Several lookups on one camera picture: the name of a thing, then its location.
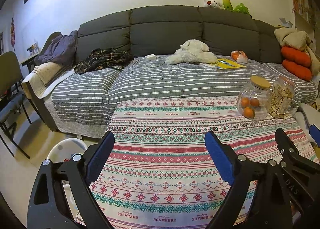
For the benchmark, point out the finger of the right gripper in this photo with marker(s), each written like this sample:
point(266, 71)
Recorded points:
point(301, 175)
point(315, 134)

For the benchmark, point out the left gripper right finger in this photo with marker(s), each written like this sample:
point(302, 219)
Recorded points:
point(270, 207)

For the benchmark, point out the plastic jar of nuts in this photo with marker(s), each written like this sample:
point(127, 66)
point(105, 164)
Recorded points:
point(281, 96)

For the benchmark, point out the red cushion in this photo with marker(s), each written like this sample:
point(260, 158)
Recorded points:
point(299, 57)
point(298, 70)

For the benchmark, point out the orange tangerine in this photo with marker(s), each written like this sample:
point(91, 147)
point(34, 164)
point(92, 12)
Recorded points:
point(244, 102)
point(249, 113)
point(254, 102)

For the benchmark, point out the glass jar with cork lid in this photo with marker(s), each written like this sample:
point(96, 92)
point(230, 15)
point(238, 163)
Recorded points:
point(257, 88)

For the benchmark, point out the beige plush cushion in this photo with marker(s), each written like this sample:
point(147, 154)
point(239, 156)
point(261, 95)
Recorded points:
point(289, 37)

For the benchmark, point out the colourful patterned tablecloth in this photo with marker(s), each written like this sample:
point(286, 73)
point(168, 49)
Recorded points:
point(160, 174)

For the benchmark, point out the orange snack bag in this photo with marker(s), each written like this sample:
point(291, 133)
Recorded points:
point(239, 56)

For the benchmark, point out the grey striped quilt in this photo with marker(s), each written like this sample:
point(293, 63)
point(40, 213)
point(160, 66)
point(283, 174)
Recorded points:
point(84, 103)

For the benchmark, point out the yellow book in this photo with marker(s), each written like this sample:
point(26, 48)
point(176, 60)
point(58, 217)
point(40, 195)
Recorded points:
point(222, 64)

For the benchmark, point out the grey chair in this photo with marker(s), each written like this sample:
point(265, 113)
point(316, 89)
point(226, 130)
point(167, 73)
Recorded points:
point(11, 80)
point(49, 41)

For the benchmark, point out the cream floral pillow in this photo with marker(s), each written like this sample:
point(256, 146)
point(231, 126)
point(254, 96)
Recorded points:
point(47, 71)

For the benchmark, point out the green plush toy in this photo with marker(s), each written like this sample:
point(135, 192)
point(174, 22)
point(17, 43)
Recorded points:
point(240, 8)

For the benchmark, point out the small side table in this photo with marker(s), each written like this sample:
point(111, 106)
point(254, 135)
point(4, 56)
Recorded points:
point(29, 62)

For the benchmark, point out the dark plaid shirt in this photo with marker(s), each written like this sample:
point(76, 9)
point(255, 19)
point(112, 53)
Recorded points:
point(101, 59)

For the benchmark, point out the purple jacket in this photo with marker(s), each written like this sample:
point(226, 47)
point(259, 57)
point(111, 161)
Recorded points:
point(61, 50)

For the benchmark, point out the small white plush toy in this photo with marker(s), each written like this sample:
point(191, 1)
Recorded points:
point(213, 4)

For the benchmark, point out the white power adapter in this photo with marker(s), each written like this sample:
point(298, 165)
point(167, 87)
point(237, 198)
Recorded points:
point(150, 57)

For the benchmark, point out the dark grey sofa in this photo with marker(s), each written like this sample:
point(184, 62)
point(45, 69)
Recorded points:
point(160, 30)

